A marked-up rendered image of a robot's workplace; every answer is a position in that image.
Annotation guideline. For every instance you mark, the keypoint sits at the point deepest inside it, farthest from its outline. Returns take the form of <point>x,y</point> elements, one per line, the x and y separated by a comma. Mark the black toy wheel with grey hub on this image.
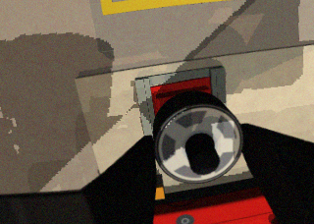
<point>185,115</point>

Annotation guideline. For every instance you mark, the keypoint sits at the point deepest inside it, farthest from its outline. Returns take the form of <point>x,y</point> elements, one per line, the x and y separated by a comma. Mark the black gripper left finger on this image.
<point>123,194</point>

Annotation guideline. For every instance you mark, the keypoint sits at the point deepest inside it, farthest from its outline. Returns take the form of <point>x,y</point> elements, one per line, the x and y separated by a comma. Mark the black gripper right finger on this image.
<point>283,168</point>

